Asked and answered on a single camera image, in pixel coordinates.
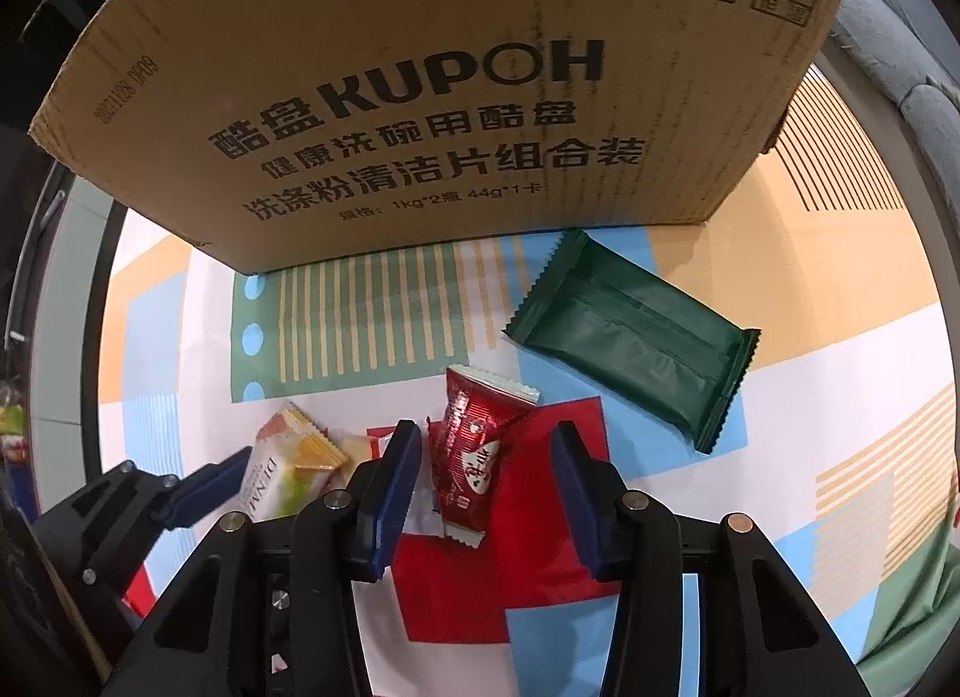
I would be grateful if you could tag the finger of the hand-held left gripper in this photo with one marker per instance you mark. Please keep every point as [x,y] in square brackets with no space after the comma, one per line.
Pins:
[210,483]

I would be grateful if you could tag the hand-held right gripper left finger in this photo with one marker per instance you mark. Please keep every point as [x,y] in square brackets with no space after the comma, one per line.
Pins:
[390,487]

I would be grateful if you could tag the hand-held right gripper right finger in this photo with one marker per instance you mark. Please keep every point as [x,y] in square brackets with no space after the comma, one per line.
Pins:
[574,487]

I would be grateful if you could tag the yellow white biscuit packet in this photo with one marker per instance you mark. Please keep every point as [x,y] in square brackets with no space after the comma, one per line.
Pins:
[289,457]

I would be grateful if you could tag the red snack packet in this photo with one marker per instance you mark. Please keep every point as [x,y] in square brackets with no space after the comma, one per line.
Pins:
[469,442]

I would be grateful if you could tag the brown cardboard box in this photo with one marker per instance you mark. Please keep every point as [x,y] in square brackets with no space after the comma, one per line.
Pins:
[450,67]

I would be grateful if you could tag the dark green snack packet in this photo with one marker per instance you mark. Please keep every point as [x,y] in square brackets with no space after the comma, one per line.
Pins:
[637,337]

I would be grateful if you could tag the green printed box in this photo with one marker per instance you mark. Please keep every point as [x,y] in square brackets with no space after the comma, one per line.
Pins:
[11,419]

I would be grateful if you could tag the grey television cabinet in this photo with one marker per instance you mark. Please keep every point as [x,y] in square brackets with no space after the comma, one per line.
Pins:
[75,337]

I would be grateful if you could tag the grey curved sofa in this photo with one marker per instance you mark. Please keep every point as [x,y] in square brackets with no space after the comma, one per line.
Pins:
[922,127]

